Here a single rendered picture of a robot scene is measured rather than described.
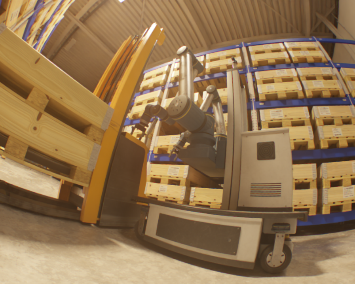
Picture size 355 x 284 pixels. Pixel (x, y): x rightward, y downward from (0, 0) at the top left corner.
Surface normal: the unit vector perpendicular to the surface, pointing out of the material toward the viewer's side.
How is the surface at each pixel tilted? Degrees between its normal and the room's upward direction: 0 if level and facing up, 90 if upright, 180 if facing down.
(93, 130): 90
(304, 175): 90
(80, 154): 90
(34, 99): 90
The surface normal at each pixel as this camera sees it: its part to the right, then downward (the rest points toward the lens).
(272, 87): -0.47, -0.40
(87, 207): 0.87, -0.04
